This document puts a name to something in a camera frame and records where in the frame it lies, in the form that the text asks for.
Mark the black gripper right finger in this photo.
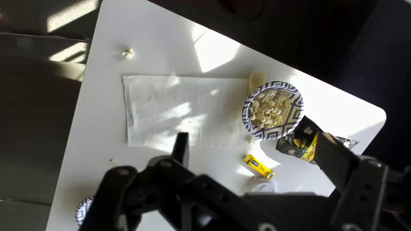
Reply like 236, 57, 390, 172
313, 132, 411, 231

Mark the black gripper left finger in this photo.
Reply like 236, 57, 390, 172
78, 131, 283, 231

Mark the empty blue patterned paper bowl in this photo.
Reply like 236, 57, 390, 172
74, 195, 96, 227

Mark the black popcorn bag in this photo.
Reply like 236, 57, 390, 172
274, 114, 359, 167

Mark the white paper napkin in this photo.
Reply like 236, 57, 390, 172
120, 74, 252, 149

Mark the yellow mayonnaise packet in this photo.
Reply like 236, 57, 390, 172
241, 152, 276, 181

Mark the blue patterned bowl with popcorn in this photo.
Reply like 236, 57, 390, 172
240, 79, 305, 142

